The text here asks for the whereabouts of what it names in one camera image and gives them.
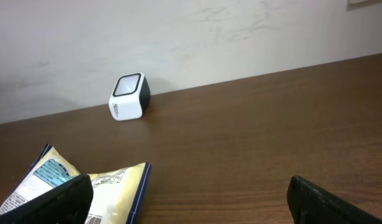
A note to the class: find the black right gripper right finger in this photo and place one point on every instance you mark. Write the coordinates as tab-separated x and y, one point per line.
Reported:
310	204

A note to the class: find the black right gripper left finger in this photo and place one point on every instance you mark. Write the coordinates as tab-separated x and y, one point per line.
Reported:
69	203

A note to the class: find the yellow white snack bag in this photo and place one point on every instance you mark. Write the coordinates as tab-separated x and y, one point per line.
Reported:
117	195

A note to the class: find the white barcode scanner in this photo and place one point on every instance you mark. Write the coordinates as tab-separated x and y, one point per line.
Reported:
130	97

